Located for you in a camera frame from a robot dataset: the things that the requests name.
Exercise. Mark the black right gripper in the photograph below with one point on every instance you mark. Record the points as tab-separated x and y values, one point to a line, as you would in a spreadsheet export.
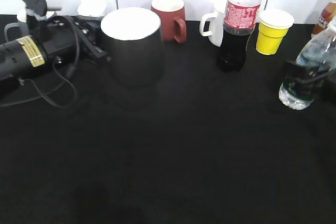
310	81

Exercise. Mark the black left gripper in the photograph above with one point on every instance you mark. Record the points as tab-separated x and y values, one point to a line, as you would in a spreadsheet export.
62	33

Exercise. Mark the water bottle green label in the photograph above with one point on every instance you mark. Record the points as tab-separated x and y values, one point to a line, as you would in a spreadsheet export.
319	51

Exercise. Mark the black ceramic mug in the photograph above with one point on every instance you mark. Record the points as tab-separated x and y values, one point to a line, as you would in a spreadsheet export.
132	38

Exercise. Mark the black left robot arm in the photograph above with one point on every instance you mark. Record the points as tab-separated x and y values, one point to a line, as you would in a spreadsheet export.
24	58

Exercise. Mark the yellow paper cup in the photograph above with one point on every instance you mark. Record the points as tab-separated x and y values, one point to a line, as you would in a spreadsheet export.
274	25

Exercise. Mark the white purple milk carton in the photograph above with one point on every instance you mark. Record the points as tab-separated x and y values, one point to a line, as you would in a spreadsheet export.
92	8

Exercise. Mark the brown drink bottle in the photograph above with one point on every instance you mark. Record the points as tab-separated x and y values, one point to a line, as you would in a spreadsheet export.
325	17

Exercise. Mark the red ceramic mug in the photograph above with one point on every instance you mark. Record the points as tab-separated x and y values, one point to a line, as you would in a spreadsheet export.
173	21

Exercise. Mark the grey ceramic mug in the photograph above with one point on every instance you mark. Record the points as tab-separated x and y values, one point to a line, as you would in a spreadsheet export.
20	24

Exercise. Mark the cola bottle red label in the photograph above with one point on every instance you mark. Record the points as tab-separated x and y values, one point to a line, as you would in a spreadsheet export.
238	25

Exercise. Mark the white ceramic mug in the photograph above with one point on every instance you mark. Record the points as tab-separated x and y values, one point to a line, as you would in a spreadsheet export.
216	21

